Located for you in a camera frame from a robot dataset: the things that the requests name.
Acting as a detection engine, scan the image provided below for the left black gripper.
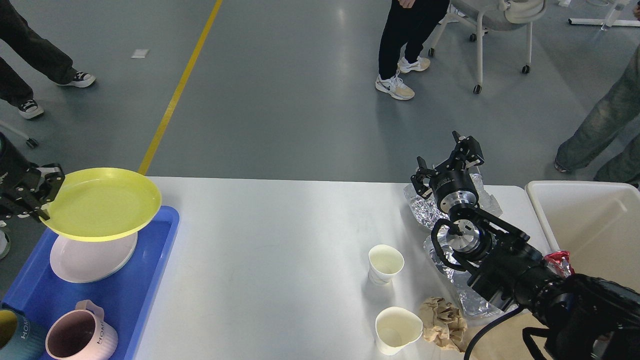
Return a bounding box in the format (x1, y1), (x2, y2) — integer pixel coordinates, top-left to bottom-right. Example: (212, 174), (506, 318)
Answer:
(0, 157), (66, 221)

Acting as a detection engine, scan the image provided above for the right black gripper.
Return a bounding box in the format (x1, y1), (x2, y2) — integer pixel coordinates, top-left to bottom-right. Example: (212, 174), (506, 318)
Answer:
(411, 130), (485, 211)

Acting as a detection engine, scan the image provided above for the yellow plastic plate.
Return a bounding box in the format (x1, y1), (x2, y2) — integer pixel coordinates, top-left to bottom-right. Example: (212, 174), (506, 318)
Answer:
(41, 167), (162, 242)

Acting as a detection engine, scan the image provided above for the pink mug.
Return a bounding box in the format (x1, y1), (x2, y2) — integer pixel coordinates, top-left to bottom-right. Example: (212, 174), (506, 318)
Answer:
(45, 300), (119, 360)

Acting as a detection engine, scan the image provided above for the dark teal mug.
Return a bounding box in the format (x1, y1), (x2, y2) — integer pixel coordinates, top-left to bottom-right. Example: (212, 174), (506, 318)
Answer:
(0, 309), (47, 360)

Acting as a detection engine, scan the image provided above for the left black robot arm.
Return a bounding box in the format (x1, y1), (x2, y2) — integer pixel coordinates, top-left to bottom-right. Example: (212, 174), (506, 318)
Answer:
(0, 133), (66, 221)

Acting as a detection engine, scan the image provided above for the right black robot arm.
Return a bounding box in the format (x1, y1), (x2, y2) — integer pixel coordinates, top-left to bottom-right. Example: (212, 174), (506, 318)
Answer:
(410, 131), (640, 360)

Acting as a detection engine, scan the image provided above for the crumpled aluminium foil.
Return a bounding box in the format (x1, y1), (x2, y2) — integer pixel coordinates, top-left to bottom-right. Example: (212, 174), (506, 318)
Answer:
(403, 172), (503, 324)

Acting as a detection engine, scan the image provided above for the pink plate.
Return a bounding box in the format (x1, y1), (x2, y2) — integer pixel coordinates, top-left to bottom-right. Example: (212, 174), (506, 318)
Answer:
(49, 232), (138, 284)

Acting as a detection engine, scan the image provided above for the person in dark trousers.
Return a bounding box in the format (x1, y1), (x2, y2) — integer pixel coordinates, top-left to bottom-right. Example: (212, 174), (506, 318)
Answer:
(0, 0), (96, 120)

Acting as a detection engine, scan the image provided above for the upper white paper cup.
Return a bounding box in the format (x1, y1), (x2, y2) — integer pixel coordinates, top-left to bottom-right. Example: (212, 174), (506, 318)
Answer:
(368, 244), (405, 285)

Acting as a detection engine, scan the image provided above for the white paper cup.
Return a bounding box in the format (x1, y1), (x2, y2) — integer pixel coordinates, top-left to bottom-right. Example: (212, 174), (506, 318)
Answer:
(374, 306), (424, 356)
(368, 244), (405, 285)

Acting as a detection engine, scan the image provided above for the blue plastic tray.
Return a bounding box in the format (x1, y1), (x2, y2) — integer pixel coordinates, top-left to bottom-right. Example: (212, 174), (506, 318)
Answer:
(1, 205), (179, 360)

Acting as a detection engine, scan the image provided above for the person in black trousers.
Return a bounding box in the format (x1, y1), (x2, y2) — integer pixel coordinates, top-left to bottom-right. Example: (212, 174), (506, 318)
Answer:
(375, 0), (450, 101)

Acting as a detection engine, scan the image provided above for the red crumpled wrapper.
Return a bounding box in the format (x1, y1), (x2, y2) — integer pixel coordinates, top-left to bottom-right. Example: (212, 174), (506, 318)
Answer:
(543, 250), (575, 279)

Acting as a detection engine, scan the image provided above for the crumpled brown paper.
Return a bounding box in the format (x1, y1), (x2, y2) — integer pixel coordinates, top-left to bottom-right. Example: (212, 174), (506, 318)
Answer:
(418, 297), (468, 353)

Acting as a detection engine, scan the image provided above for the white wheeled chair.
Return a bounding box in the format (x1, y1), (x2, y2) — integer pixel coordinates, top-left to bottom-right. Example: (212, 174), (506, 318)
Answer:
(427, 0), (547, 95)

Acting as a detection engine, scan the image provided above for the white plastic bin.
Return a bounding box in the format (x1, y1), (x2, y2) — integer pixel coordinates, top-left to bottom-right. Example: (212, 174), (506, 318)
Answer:
(525, 180), (640, 291)

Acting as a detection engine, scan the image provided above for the lower white paper cup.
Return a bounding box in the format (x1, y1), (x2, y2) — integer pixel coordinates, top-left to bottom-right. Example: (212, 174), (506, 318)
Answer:
(374, 306), (424, 356)

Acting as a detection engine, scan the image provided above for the person in blue jeans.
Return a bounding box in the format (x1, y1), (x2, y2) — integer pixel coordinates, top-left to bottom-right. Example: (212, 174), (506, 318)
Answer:
(553, 47), (640, 187)

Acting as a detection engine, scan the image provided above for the white table frame base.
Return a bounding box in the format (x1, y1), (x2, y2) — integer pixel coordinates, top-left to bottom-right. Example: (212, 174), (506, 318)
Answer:
(567, 0), (640, 31)

